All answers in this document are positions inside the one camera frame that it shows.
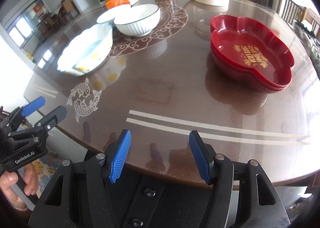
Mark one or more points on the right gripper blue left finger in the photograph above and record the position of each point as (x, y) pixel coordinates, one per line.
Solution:
(103, 170)

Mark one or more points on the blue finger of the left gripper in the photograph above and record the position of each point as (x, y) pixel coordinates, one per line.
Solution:
(52, 119)
(33, 106)

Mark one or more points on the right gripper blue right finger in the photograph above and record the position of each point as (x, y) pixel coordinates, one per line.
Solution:
(216, 170)

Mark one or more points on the red flower plate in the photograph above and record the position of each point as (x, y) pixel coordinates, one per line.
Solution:
(262, 68)
(228, 28)
(245, 77)

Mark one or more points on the blue white scalloped bowl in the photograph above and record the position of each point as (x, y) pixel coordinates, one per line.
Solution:
(87, 50)

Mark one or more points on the small white bowl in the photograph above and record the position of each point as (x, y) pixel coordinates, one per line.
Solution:
(109, 15)

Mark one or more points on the white ribbed bowl black rim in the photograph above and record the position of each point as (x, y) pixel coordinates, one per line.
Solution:
(138, 21)

